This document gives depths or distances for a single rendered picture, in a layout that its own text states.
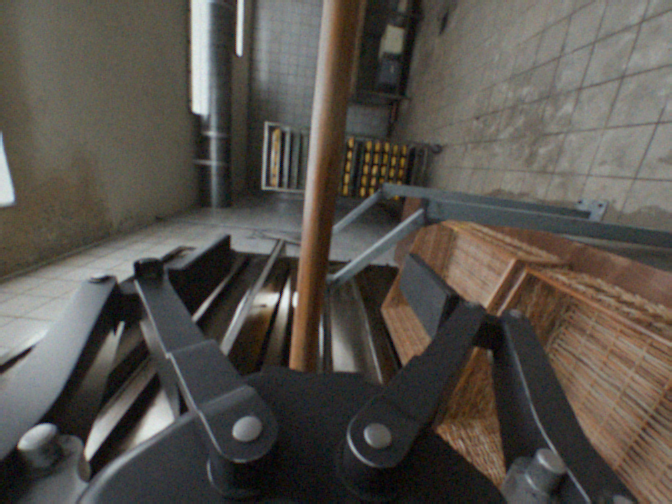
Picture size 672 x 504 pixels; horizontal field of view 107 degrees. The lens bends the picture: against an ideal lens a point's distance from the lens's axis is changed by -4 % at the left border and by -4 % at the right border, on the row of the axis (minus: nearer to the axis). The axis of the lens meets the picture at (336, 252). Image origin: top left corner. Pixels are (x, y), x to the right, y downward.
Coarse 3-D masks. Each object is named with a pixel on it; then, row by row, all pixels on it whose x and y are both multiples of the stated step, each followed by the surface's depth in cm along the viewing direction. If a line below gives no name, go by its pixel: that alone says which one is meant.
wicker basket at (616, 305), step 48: (528, 288) 58; (576, 288) 46; (576, 336) 58; (624, 336) 48; (480, 384) 66; (576, 384) 57; (624, 384) 47; (480, 432) 65; (624, 432) 47; (624, 480) 46
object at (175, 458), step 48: (288, 384) 7; (336, 384) 7; (192, 432) 6; (288, 432) 6; (336, 432) 6; (432, 432) 6; (96, 480) 5; (144, 480) 5; (192, 480) 5; (288, 480) 5; (336, 480) 5; (432, 480) 5; (480, 480) 5
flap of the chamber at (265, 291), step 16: (272, 256) 141; (272, 272) 130; (256, 288) 106; (272, 288) 128; (256, 304) 99; (272, 304) 127; (240, 320) 84; (256, 320) 98; (240, 336) 80; (256, 336) 97; (224, 352) 70; (240, 352) 79; (256, 352) 96
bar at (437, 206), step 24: (384, 192) 106; (408, 192) 106; (432, 192) 107; (456, 192) 107; (432, 216) 61; (456, 216) 61; (480, 216) 61; (504, 216) 61; (528, 216) 62; (552, 216) 62; (576, 216) 113; (600, 216) 109; (384, 240) 63; (624, 240) 65; (648, 240) 65; (360, 264) 65; (336, 288) 67
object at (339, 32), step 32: (352, 0) 20; (352, 32) 21; (320, 64) 21; (352, 64) 22; (320, 96) 22; (320, 128) 22; (320, 160) 23; (320, 192) 24; (320, 224) 25; (320, 256) 26; (320, 288) 27; (320, 320) 29
